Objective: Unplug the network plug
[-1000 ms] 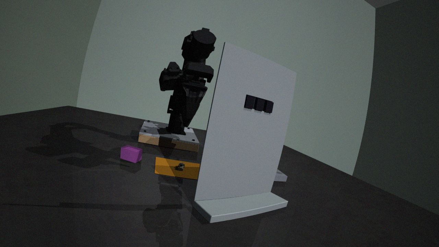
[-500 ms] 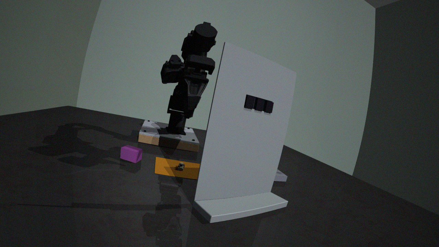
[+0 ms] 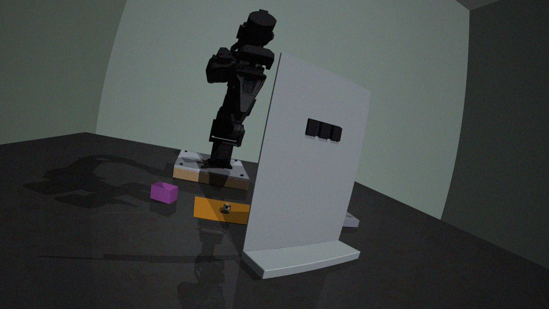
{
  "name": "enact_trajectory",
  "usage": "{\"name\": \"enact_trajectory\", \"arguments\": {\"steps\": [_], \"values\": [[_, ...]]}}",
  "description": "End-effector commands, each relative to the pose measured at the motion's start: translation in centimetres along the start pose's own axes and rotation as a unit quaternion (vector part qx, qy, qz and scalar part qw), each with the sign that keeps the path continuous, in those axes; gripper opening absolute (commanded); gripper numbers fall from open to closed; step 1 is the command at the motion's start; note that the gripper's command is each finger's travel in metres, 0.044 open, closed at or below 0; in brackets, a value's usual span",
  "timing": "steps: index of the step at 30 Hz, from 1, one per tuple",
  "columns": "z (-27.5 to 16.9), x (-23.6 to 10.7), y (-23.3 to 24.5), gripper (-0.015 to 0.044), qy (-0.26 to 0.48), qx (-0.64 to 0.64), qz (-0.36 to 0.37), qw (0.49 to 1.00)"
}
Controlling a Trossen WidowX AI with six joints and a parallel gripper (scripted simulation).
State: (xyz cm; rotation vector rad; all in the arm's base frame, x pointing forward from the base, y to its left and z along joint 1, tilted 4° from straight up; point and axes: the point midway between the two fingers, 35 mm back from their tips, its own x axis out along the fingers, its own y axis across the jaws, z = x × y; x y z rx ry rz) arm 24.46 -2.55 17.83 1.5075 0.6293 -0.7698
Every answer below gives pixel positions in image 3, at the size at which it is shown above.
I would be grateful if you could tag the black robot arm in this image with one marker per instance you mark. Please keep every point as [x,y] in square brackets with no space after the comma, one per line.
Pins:
[257,31]

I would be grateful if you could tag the light grey panel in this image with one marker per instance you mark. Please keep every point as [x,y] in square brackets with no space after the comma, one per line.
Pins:
[306,171]

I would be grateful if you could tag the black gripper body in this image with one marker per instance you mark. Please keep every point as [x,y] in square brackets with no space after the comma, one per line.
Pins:
[253,58]

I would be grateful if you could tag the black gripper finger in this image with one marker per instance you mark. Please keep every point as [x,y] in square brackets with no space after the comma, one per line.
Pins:
[249,84]
[234,101]

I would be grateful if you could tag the purple block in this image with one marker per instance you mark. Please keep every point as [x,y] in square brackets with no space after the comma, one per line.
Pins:
[164,192]

